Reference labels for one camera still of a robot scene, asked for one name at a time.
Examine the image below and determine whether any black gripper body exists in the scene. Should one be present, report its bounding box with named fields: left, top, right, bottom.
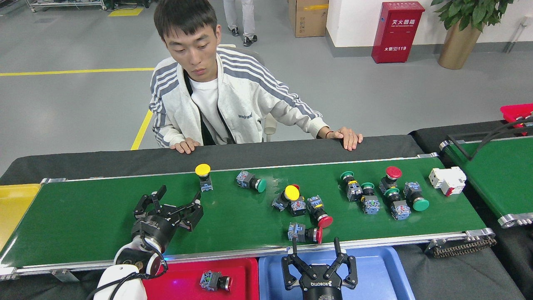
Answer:
left=299, top=275, right=345, bottom=300
left=130, top=213, right=177, bottom=253

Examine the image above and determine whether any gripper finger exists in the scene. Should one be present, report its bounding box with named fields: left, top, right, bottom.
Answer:
left=133, top=185, right=168, bottom=221
left=281, top=237, right=314, bottom=291
left=321, top=237, right=359, bottom=290
left=164, top=191, right=204, bottom=232

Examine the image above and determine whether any blue plastic tray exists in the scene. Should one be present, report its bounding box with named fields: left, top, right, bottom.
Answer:
left=258, top=245, right=416, bottom=300

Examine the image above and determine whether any red plastic tray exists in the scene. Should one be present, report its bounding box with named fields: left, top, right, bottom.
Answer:
left=142, top=257, right=259, bottom=300

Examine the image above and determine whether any long green conveyor belt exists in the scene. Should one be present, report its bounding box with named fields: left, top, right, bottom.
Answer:
left=0, top=152, right=496, bottom=280

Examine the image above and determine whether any short green conveyor belt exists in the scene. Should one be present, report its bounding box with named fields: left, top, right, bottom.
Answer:
left=438, top=133, right=533, bottom=229

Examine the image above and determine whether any person's right hand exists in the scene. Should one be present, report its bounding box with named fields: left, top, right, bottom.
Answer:
left=170, top=137, right=201, bottom=155

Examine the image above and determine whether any person's left hand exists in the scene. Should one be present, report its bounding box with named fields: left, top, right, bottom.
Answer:
left=331, top=126, right=364, bottom=151

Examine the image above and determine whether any person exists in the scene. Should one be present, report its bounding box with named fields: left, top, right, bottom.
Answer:
left=223, top=0, right=259, bottom=47
left=148, top=0, right=346, bottom=150

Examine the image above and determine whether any grey office chair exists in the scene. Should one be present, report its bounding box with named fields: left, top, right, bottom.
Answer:
left=217, top=44, right=278, bottom=143

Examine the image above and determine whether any yellow plastic bin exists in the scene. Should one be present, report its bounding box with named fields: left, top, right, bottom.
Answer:
left=0, top=183, right=42, bottom=253

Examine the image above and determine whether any white circuit breaker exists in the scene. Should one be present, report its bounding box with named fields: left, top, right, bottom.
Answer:
left=429, top=166, right=467, bottom=197

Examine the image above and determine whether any metal rack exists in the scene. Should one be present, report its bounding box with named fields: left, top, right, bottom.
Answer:
left=26, top=0, right=107, bottom=12

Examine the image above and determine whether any cardboard box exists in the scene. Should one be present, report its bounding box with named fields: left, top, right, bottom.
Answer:
left=288, top=0, right=329, bottom=38

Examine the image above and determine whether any red parts bin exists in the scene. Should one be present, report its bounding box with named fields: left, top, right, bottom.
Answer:
left=500, top=103, right=533, bottom=136

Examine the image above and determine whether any red fire extinguisher cabinet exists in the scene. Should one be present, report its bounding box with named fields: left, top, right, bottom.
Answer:
left=371, top=1, right=425, bottom=64

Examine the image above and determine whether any potted plant in gold pot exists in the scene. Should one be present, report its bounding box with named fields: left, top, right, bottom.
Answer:
left=431, top=0, right=515, bottom=70

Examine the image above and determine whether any black drive chain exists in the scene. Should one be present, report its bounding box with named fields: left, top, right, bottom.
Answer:
left=427, top=235, right=497, bottom=258

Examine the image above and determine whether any black guide bracket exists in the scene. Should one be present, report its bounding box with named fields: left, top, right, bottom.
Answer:
left=446, top=133, right=475, bottom=161

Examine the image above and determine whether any black cable bundle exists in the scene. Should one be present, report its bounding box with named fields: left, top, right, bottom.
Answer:
left=468, top=116, right=533, bottom=161

